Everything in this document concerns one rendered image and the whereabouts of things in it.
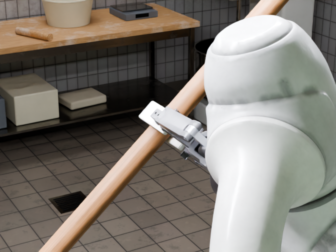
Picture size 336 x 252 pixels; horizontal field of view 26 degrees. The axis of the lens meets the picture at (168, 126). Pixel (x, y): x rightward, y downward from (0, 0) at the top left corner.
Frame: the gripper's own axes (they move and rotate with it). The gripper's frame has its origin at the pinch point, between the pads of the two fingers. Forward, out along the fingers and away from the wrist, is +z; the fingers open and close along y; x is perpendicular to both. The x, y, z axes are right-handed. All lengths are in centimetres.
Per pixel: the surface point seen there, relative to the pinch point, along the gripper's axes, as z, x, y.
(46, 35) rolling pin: 417, 38, 161
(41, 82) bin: 452, 12, 201
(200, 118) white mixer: 415, 80, 316
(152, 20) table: 434, 109, 228
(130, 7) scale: 457, 108, 217
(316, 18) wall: 427, 226, 350
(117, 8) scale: 461, 100, 211
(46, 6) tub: 457, 58, 163
